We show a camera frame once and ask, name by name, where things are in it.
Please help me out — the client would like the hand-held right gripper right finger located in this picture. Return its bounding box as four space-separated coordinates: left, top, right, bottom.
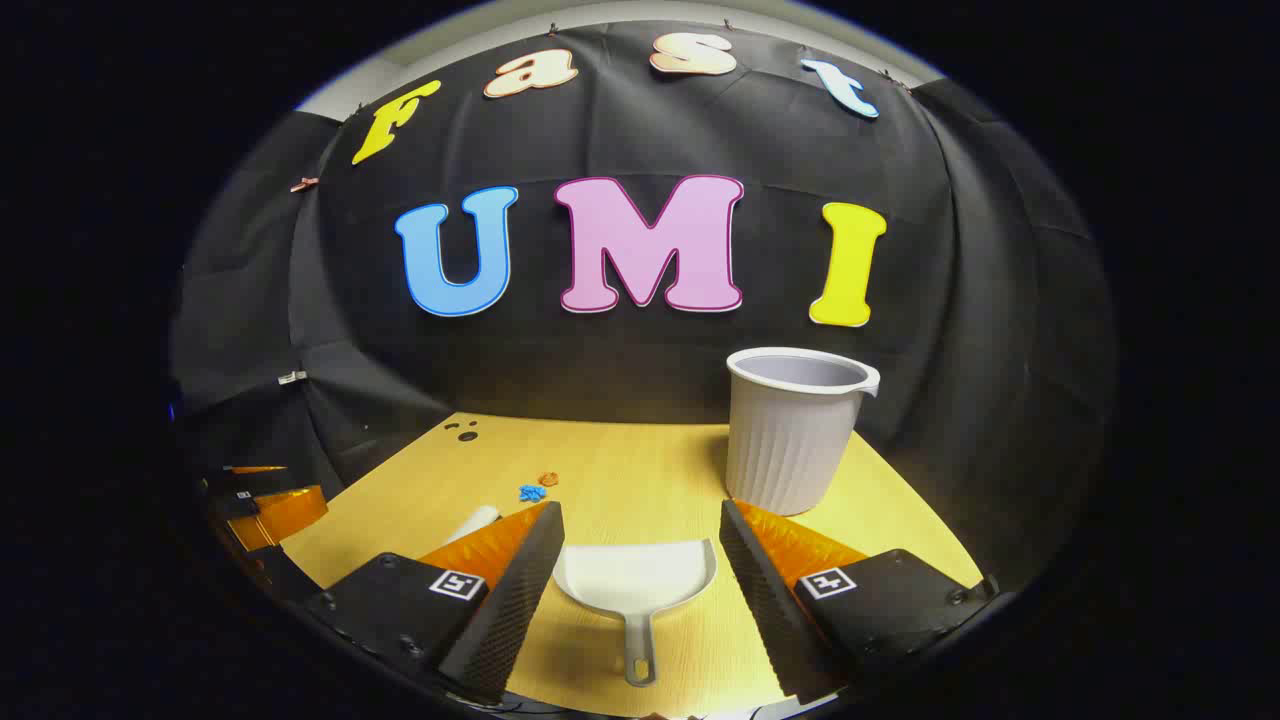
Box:
718 498 1001 706

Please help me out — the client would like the white dustpan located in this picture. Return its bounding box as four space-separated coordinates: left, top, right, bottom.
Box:
552 538 719 688

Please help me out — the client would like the white ribbed garbage bin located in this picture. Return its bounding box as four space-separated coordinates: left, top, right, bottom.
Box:
725 346 882 517

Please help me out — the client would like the wooden desktop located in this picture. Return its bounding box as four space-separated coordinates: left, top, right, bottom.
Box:
280 412 986 719

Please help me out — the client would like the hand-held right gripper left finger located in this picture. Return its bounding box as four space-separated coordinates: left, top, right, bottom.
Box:
300 500 566 706

